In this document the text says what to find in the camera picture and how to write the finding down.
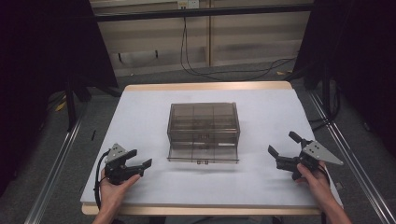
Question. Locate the clear grey drawer box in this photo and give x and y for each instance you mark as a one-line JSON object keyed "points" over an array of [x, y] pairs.
{"points": [[202, 119]]}

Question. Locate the clear grey drawer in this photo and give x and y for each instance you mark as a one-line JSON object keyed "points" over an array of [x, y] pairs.
{"points": [[202, 154]]}

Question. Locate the yellow tape strip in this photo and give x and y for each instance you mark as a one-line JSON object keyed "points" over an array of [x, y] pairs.
{"points": [[60, 106]]}

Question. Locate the white wall socket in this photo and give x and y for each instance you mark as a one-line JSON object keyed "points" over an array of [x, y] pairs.
{"points": [[188, 3]]}

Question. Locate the white table cover sheet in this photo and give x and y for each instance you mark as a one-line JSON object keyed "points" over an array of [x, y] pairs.
{"points": [[255, 124]]}

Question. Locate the person's left hand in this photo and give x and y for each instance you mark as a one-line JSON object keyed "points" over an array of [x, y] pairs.
{"points": [[112, 194]]}

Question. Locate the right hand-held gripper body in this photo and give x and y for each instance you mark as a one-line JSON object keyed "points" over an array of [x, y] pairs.
{"points": [[317, 152]]}

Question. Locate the metal floor rail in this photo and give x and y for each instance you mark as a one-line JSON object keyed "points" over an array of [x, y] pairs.
{"points": [[355, 161], [51, 174]]}

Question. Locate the small black stick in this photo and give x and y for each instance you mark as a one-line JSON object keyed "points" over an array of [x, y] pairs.
{"points": [[93, 134]]}

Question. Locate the black metal stand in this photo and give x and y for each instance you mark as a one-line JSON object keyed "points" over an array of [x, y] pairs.
{"points": [[325, 93], [71, 109]]}

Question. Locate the black curtain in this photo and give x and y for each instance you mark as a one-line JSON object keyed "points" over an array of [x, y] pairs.
{"points": [[358, 56], [46, 62]]}

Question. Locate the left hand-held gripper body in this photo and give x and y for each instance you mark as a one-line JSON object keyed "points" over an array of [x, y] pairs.
{"points": [[120, 174]]}

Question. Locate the black horizontal bar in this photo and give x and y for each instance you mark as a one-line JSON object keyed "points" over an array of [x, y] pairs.
{"points": [[202, 12]]}

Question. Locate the person's right hand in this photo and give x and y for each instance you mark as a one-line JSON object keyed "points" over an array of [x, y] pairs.
{"points": [[317, 183]]}

